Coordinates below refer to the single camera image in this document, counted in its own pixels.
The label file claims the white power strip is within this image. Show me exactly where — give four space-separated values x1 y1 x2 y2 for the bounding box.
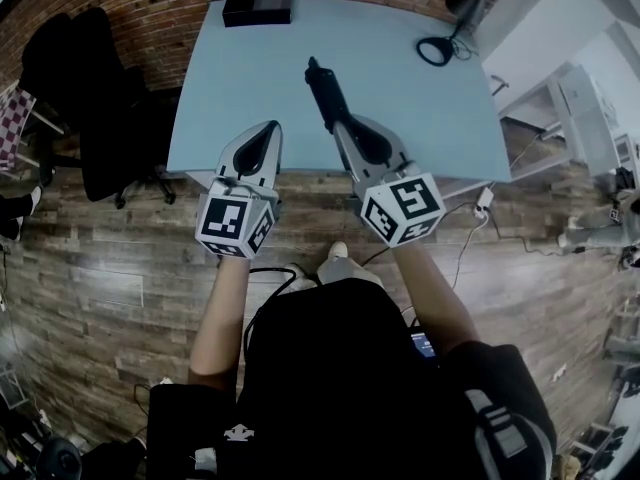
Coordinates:
471 185 497 220

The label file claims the black office chair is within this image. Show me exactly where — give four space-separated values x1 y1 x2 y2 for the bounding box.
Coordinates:
17 6 178 210

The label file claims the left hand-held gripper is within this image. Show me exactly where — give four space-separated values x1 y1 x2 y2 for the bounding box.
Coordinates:
194 119 284 259

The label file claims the black cable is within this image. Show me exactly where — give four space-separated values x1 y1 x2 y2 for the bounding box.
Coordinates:
242 266 322 365

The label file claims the white desk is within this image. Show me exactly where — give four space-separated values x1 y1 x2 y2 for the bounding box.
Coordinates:
481 0 640 180

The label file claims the person's left forearm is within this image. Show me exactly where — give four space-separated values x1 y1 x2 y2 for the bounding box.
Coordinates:
187 255 252 388

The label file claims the black device with screen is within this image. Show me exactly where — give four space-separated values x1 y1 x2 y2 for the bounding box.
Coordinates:
409 331 439 365

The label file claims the person's right forearm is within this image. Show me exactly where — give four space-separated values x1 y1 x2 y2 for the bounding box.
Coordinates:
391 240 482 358

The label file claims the black box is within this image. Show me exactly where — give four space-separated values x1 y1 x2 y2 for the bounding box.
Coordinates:
221 0 296 29

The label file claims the person's black shirt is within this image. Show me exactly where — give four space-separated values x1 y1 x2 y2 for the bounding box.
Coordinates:
145 277 559 480

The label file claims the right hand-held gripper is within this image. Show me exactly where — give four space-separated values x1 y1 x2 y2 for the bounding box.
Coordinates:
331 114 448 249

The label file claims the checkered cloth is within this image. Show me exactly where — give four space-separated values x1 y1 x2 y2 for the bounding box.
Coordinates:
0 79 38 170

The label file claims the black calculator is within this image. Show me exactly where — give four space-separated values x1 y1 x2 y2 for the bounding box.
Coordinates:
304 55 354 132

